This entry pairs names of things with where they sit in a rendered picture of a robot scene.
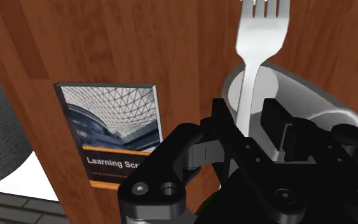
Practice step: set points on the brown wooden table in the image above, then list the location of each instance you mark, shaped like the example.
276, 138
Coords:
135, 40

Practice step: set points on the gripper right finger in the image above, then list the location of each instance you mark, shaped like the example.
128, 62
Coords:
273, 124

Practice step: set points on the book with glass roof cover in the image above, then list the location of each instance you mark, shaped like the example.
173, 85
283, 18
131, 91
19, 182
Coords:
110, 118

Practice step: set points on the silver fork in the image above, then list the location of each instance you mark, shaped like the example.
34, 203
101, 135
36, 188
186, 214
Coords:
259, 37

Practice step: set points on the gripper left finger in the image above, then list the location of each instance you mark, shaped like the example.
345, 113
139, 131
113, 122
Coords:
163, 161

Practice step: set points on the white mug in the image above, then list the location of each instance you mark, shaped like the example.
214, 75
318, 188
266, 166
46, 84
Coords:
299, 93

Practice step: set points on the dark grey fabric seat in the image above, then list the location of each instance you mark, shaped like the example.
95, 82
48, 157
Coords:
2, 130

